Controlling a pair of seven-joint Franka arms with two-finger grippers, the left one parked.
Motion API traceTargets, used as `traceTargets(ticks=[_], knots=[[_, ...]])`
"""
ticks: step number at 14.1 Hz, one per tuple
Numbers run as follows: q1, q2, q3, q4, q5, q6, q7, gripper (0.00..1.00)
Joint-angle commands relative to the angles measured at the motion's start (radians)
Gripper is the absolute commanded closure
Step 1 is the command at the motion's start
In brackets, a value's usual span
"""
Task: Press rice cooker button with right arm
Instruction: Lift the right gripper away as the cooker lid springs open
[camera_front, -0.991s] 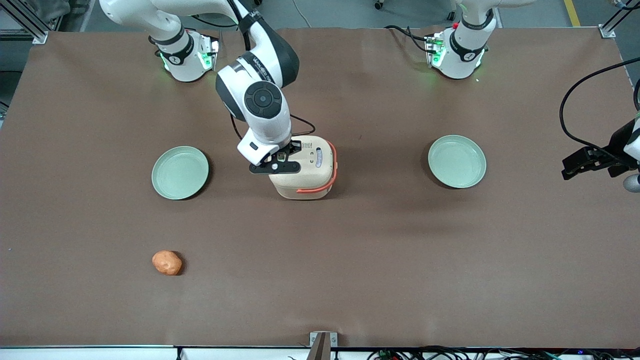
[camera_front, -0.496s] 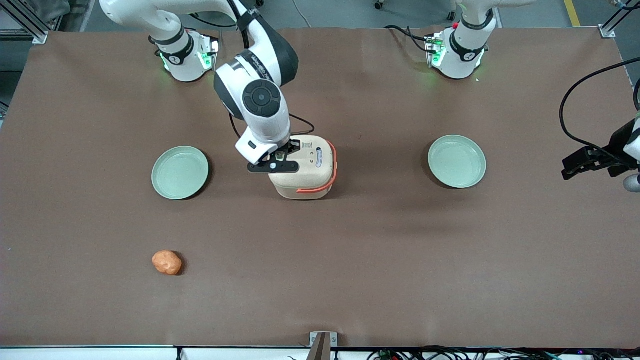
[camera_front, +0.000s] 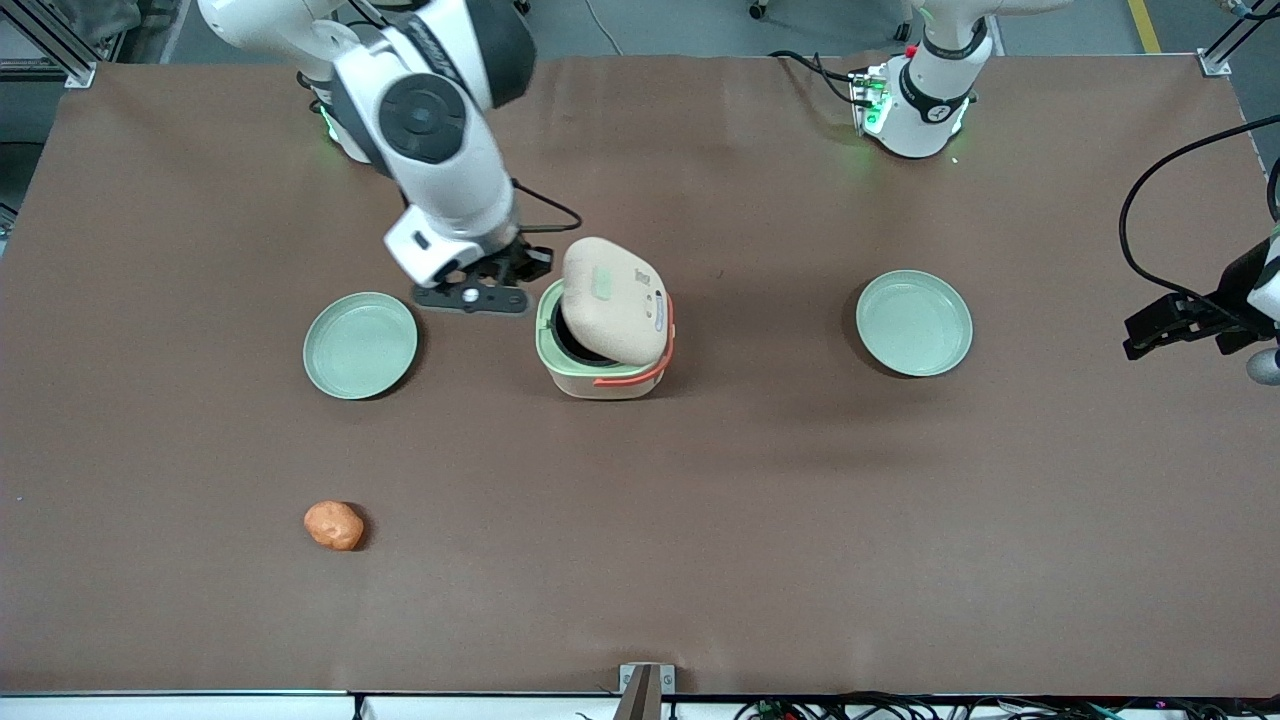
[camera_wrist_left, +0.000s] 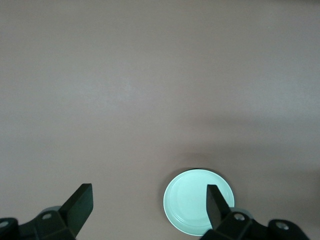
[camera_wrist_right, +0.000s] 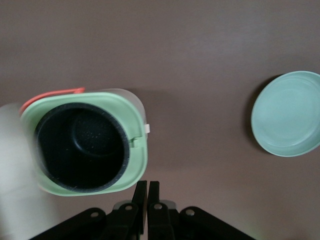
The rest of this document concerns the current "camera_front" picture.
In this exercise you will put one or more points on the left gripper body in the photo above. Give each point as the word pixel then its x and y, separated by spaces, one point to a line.
pixel 1236 283

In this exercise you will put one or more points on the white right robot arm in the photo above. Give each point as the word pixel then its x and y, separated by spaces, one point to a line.
pixel 430 120

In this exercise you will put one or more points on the beige rice cooker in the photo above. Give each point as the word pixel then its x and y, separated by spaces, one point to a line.
pixel 610 300

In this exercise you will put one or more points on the grey metal camera bracket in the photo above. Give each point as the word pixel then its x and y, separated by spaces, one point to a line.
pixel 645 690

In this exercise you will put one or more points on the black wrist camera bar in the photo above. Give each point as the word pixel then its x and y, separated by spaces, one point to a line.
pixel 470 298

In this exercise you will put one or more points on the white table edge rail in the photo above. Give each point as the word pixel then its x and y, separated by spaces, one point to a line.
pixel 200 707

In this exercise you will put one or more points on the pale green round plate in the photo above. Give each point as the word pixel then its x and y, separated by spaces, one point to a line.
pixel 914 323
pixel 360 345

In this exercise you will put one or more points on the brown table cover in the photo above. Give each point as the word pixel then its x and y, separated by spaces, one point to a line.
pixel 700 520

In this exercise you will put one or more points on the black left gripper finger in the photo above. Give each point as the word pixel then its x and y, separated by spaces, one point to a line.
pixel 1175 312
pixel 1180 336

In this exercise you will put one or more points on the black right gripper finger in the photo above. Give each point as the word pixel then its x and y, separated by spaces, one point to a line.
pixel 530 262
pixel 490 272

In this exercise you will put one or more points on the orange potato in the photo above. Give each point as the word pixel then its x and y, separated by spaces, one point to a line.
pixel 334 525

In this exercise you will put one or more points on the aluminium frame profile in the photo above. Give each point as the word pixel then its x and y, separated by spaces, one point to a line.
pixel 1215 62
pixel 60 52

